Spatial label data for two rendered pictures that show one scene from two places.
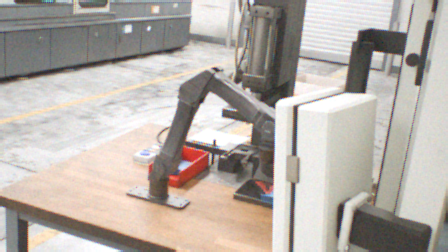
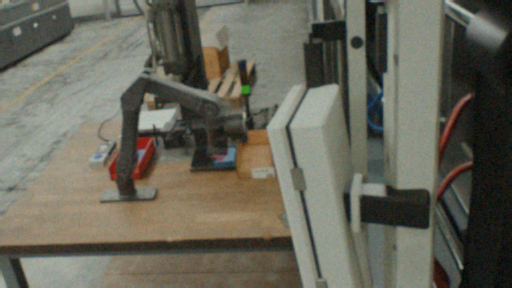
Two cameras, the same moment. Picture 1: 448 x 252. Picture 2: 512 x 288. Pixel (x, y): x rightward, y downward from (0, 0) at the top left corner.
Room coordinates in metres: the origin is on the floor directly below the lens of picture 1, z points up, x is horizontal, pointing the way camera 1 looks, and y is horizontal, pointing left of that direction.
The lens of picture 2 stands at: (0.12, 0.12, 1.73)
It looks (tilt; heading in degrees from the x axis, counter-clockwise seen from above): 21 degrees down; 351
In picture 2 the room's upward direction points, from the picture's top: 9 degrees counter-clockwise
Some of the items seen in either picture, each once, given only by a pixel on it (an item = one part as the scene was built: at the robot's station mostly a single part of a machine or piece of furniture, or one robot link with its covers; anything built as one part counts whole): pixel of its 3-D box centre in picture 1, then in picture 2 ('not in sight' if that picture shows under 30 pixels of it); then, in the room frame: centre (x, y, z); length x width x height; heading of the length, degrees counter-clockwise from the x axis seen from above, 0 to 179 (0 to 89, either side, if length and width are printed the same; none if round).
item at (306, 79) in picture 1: (315, 104); (203, 51); (5.34, -0.94, 0.40); 0.67 x 0.60 x 0.50; 152
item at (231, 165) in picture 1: (247, 162); (188, 134); (1.89, -0.12, 0.94); 0.20 x 0.10 x 0.07; 70
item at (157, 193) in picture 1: (158, 187); (126, 186); (1.57, 0.17, 0.94); 0.20 x 0.07 x 0.08; 70
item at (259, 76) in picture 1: (259, 47); (169, 35); (1.89, -0.11, 1.37); 0.11 x 0.09 x 0.30; 70
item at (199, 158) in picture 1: (179, 165); (133, 157); (1.80, 0.13, 0.93); 0.25 x 0.12 x 0.06; 160
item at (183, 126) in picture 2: (249, 151); (186, 125); (1.89, -0.12, 0.98); 0.20 x 0.10 x 0.01; 70
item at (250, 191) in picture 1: (264, 193); (214, 158); (1.68, -0.17, 0.91); 0.17 x 0.16 x 0.02; 70
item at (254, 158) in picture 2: not in sight; (255, 153); (1.60, -0.32, 0.93); 0.25 x 0.13 x 0.08; 160
